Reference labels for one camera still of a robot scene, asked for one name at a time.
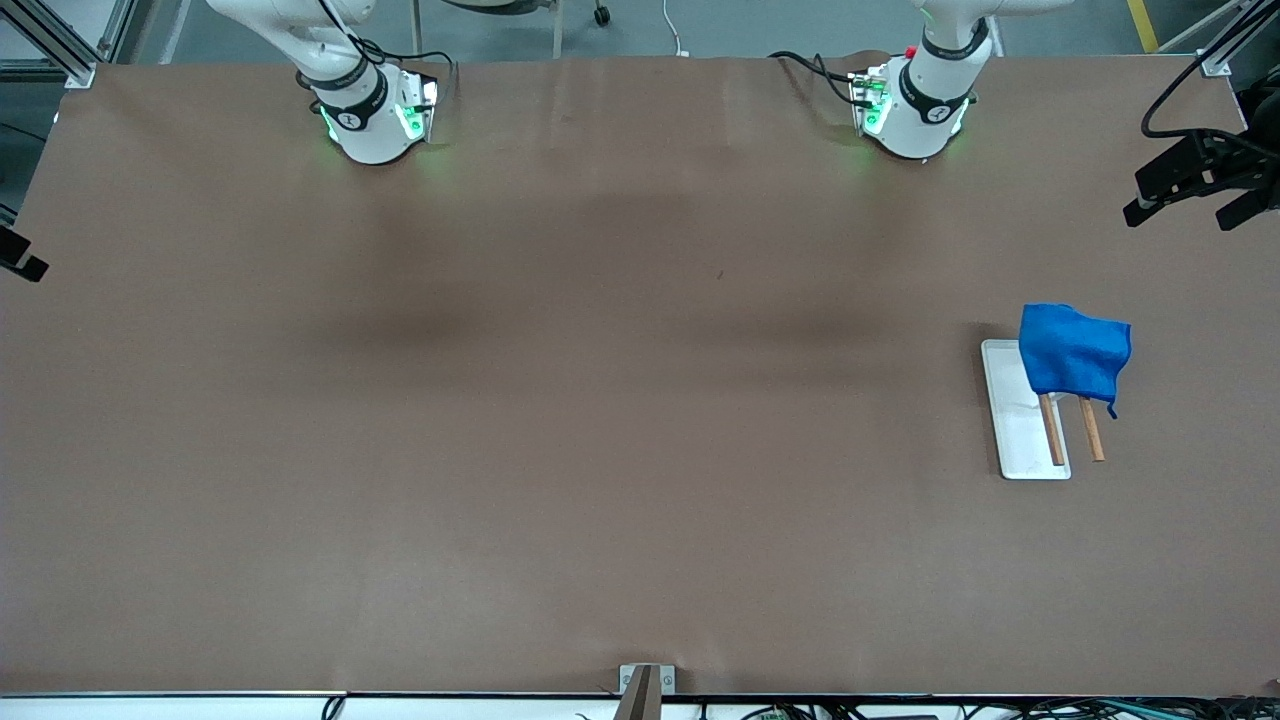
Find blue microfiber towel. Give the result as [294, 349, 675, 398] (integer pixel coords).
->
[1019, 303, 1133, 419]

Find white towel rack base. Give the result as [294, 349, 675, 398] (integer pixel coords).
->
[980, 339, 1072, 481]

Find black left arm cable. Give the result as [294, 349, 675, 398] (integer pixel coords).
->
[1142, 50, 1251, 141]

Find aluminium frame profile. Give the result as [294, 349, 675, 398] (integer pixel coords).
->
[0, 0, 136, 89]
[1200, 0, 1263, 79]

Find black left base cable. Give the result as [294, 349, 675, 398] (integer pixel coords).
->
[768, 50, 871, 106]

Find black base cable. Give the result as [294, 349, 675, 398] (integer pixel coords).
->
[360, 40, 459, 101]
[768, 50, 871, 106]

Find black right base cable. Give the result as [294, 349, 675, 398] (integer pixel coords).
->
[360, 40, 459, 101]

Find metal chair frame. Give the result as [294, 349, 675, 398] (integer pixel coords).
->
[410, 0, 566, 61]

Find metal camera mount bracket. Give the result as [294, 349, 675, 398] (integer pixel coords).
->
[618, 664, 677, 720]

